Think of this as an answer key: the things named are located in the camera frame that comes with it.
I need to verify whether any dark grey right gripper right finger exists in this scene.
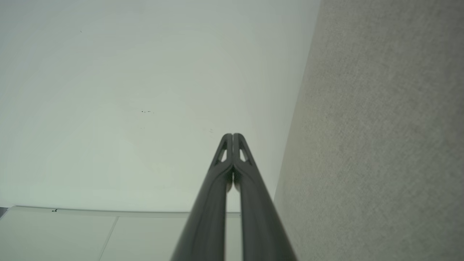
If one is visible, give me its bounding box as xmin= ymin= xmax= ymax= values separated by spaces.
xmin=233 ymin=133 xmax=298 ymax=261

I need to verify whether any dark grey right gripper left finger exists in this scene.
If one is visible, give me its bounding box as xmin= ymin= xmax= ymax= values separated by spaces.
xmin=170 ymin=133 xmax=233 ymax=261

